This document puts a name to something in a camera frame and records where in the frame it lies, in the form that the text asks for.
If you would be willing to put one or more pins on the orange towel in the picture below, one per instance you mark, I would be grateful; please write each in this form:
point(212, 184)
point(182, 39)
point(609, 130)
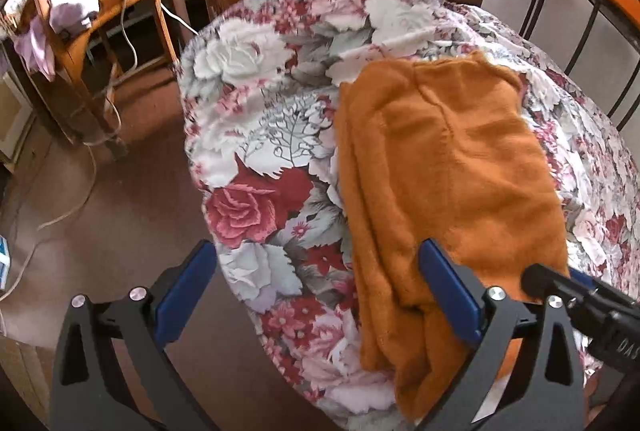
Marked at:
point(450, 136)

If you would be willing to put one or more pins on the blue white box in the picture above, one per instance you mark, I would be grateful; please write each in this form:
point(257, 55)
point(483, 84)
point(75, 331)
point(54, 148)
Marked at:
point(4, 261)

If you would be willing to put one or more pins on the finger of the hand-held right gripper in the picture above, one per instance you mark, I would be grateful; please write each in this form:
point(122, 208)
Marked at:
point(540, 281)

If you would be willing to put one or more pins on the carved wooden chair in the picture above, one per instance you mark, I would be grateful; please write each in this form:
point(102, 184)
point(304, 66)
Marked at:
point(75, 71)

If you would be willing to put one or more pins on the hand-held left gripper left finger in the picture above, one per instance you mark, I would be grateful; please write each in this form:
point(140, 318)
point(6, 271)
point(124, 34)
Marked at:
point(187, 291)

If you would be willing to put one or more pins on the floral blanket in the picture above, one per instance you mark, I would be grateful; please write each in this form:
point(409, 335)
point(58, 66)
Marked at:
point(250, 61)

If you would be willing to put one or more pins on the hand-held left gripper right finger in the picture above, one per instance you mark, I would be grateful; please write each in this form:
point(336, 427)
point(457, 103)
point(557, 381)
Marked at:
point(450, 291)

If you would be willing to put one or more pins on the lavender cloth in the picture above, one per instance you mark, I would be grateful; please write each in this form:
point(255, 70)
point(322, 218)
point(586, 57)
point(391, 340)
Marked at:
point(70, 8)

